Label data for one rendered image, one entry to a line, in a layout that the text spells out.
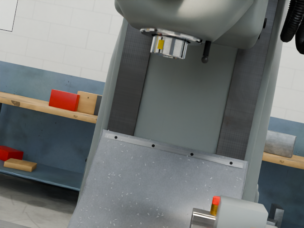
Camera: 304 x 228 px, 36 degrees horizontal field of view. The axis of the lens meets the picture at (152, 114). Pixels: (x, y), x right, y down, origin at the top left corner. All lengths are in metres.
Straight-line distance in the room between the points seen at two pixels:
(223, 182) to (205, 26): 0.48
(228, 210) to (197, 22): 0.24
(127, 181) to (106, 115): 0.15
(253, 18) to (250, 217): 0.30
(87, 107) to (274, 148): 1.75
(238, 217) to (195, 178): 0.37
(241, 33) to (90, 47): 4.36
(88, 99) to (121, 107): 3.50
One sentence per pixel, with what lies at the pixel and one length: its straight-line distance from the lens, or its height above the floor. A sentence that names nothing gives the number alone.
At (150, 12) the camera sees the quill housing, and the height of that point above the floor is 1.32.
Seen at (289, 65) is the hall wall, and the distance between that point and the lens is 4.89.
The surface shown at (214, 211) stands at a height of 1.08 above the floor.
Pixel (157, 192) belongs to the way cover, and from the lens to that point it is 0.98.
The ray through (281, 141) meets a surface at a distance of 4.33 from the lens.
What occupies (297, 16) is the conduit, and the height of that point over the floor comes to 1.40.
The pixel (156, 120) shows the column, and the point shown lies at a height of 1.17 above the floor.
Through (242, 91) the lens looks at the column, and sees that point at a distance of 1.00.
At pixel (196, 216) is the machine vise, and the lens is 0.68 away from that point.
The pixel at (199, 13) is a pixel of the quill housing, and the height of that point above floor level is 1.33.
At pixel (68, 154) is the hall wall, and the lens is 5.13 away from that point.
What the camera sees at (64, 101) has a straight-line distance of 4.50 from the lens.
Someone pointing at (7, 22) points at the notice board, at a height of 1.62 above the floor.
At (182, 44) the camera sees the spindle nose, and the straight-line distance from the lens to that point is 0.63.
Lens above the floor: 1.23
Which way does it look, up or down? 3 degrees down
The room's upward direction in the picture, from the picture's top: 12 degrees clockwise
